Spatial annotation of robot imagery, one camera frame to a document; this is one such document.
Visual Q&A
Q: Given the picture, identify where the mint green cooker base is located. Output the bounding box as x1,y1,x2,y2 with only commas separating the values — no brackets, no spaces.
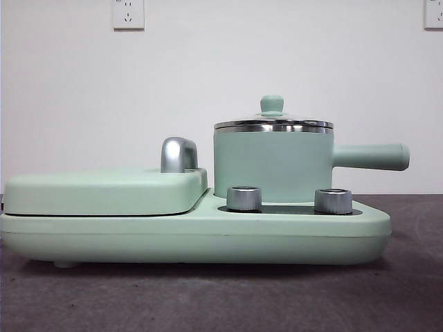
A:
0,195,392,269

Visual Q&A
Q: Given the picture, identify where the mint green pot with handle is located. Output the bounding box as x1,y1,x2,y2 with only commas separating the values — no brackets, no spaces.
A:
213,126,411,204

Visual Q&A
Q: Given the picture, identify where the silver griddle cover handle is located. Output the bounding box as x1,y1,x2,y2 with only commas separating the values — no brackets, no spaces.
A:
160,137,199,173

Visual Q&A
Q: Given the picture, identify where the mint green griddle cover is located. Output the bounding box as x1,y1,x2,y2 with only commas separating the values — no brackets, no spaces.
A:
3,167,210,217

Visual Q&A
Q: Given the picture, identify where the glass lid with green knob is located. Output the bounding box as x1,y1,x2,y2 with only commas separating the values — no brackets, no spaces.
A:
213,95,335,134

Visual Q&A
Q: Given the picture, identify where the white wall socket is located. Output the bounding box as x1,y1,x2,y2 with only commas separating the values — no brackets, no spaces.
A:
424,0,443,30
112,0,145,31

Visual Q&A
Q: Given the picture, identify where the silver control knob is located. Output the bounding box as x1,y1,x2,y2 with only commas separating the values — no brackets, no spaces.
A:
314,188,353,214
226,185,263,212

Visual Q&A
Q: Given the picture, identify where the black control panel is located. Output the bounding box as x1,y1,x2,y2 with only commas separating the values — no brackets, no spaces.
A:
217,203,363,215

